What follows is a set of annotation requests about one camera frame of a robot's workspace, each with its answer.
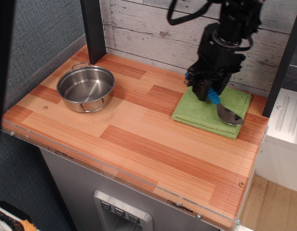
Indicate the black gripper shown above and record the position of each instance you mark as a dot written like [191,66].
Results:
[217,59]

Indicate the blue handled metal spoon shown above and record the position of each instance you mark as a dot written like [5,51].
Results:
[225,115]

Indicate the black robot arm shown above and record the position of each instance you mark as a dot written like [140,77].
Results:
[243,12]

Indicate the green folded cloth napkin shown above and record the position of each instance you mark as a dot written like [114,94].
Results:
[203,114]

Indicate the white toy appliance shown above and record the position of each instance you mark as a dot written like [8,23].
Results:
[277,159]

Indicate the small stainless steel pot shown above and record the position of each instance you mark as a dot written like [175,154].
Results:
[86,89]

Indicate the silver dispenser button panel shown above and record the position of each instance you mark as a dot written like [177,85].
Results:
[117,215]

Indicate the grey toy fridge cabinet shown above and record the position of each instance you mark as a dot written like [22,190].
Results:
[77,185]

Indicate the orange plush object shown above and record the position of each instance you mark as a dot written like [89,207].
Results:
[27,226]

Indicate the black right vertical post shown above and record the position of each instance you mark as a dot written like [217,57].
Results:
[282,70]

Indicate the black vertical post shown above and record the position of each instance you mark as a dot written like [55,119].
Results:
[282,70]
[93,25]

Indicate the black left vertical post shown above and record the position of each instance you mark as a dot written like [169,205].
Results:
[93,25]

